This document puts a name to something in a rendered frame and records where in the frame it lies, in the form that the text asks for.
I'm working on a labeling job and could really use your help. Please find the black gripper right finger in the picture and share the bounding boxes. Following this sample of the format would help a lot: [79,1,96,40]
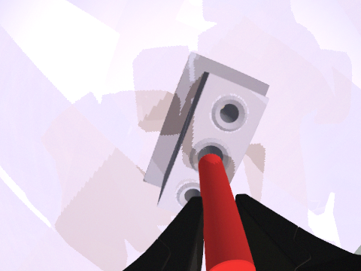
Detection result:
[235,193,361,271]

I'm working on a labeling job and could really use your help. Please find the red peg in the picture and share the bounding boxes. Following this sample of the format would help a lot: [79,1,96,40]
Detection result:
[199,154,256,271]

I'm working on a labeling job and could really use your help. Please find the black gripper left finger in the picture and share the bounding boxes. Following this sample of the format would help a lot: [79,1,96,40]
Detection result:
[124,196,204,271]

